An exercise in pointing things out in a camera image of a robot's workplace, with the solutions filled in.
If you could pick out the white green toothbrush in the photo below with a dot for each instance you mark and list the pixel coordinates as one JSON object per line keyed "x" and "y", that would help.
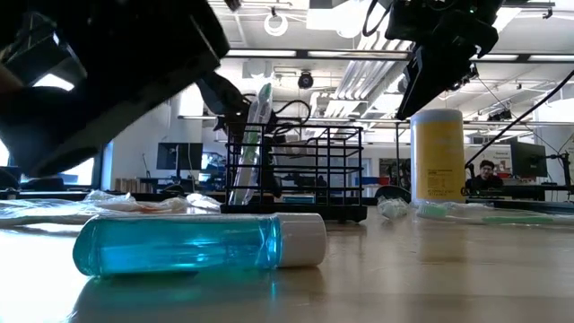
{"x": 264, "y": 95}

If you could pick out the black ceiling camera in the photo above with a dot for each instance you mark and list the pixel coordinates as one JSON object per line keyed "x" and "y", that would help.
{"x": 305, "y": 81}

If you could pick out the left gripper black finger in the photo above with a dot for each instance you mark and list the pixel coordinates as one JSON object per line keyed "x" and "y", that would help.
{"x": 224, "y": 101}

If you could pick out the person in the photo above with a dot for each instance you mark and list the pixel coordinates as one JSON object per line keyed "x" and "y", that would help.
{"x": 484, "y": 179}

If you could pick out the black computer monitor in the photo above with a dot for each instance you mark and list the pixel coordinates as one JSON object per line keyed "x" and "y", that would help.
{"x": 179, "y": 156}
{"x": 528, "y": 159}

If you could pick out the orange toothbrush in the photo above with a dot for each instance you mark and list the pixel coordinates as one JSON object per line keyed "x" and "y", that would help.
{"x": 148, "y": 205}

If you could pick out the black aluminium table frame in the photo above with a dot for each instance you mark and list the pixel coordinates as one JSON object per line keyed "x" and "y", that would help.
{"x": 538, "y": 206}

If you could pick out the ceiling strip light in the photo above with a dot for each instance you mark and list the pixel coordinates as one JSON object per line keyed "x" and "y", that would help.
{"x": 269, "y": 53}

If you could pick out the grey blue toothbrush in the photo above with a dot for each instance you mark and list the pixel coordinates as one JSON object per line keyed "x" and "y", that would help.
{"x": 22, "y": 207}

